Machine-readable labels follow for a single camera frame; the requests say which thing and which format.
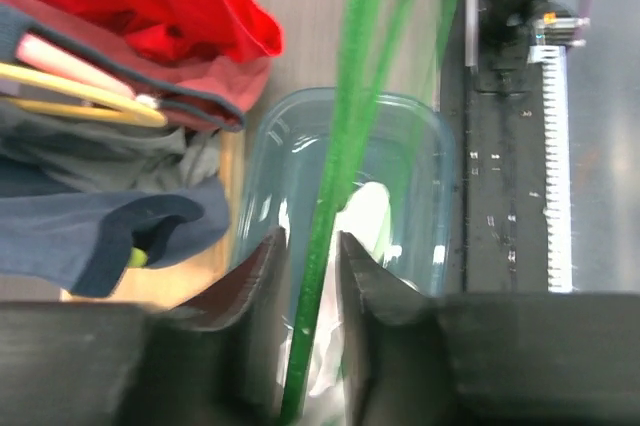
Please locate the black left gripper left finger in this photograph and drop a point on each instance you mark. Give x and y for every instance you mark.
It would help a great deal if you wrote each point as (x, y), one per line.
(211, 361)

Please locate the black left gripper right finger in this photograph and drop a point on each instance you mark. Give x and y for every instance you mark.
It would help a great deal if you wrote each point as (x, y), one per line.
(496, 358)

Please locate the lime green hanger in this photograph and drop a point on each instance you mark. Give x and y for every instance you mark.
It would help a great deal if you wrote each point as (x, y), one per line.
(137, 259)

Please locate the navy blue tank top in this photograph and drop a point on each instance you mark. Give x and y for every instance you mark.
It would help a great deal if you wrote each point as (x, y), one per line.
(82, 242)

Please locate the white tank top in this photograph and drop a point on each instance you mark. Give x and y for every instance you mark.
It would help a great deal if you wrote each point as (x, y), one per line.
(361, 234)

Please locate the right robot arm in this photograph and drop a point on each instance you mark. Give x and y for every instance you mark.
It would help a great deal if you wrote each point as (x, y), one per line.
(493, 27)

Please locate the grey tank top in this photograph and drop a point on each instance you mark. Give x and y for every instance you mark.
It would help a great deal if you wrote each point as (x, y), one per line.
(94, 156)

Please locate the yellow hanger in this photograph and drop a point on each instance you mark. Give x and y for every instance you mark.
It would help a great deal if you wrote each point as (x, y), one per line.
(114, 107)

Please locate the maroon tank top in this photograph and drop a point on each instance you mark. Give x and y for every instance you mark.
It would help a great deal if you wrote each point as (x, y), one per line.
(202, 95)

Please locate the pink hanger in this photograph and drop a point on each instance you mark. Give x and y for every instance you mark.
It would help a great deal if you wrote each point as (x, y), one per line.
(44, 56)

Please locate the wooden clothes rack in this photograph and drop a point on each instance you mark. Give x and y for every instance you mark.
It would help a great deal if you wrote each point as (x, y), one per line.
(175, 271)

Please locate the teal plastic bin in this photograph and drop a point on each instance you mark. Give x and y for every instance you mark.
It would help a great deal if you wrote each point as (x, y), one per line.
(409, 150)

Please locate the white slotted cable duct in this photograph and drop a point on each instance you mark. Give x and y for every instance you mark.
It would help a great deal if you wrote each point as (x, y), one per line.
(557, 166)

